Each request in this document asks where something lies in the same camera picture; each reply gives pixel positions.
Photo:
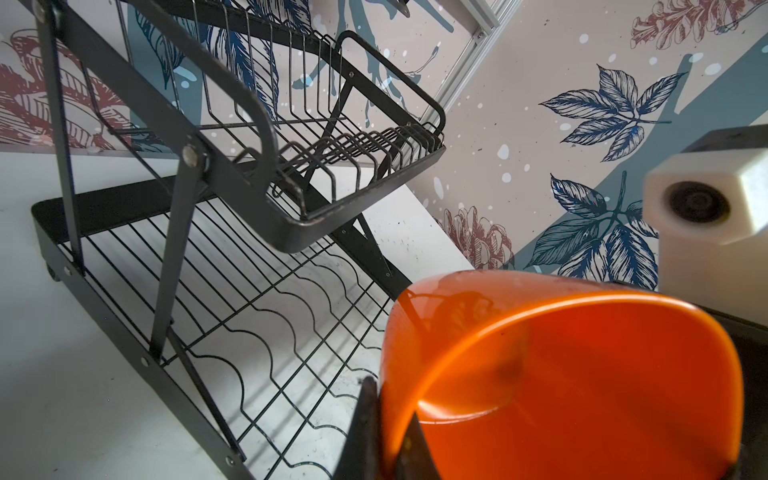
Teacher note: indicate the black wire dish rack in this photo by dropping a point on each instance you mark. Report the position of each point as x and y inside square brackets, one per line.
[216, 160]

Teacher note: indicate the orange plastic bowl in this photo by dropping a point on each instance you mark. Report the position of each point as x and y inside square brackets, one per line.
[515, 375]

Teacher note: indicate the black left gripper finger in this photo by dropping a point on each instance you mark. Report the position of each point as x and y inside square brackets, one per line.
[361, 457]

